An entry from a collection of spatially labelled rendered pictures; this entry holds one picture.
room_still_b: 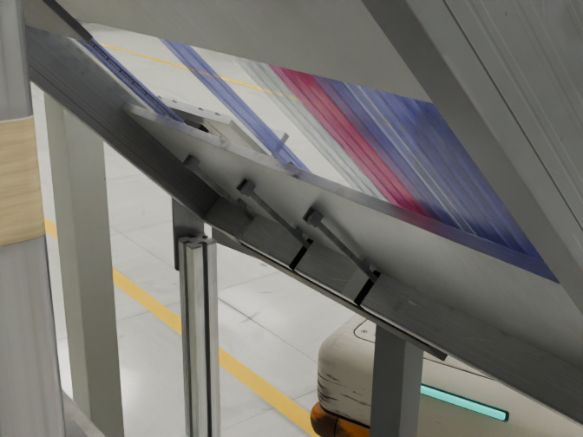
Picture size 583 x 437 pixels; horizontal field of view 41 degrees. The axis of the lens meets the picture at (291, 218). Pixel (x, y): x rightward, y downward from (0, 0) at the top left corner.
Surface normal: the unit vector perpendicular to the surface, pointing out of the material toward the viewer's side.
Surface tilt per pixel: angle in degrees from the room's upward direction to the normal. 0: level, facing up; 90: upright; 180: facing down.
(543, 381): 45
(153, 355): 0
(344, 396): 90
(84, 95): 90
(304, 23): 135
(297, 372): 0
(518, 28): 90
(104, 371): 90
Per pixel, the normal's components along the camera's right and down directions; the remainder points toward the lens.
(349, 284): -0.55, -0.52
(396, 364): -0.68, 0.25
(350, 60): -0.57, 0.81
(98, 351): 0.67, 0.27
